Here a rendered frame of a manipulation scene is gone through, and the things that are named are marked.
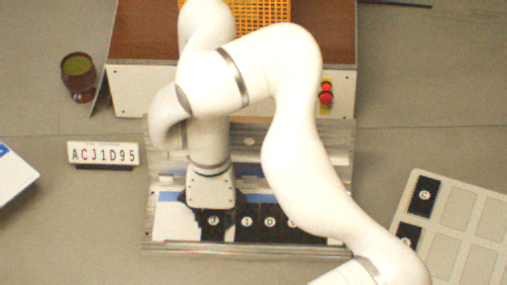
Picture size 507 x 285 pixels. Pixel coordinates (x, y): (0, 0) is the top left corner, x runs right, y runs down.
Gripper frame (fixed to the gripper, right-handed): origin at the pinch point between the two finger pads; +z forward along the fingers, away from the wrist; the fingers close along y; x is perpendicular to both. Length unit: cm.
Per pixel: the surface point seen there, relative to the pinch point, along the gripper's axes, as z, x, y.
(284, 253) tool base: 3.7, -6.3, 15.4
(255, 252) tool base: 3.7, -6.3, 9.4
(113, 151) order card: -3.1, 16.6, -23.7
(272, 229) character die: 1.7, -1.2, 12.7
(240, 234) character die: 2.2, -2.4, 5.8
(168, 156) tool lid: -7.2, 10.8, -10.3
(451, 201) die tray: 2, 9, 51
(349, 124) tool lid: -19.1, 9.1, 27.8
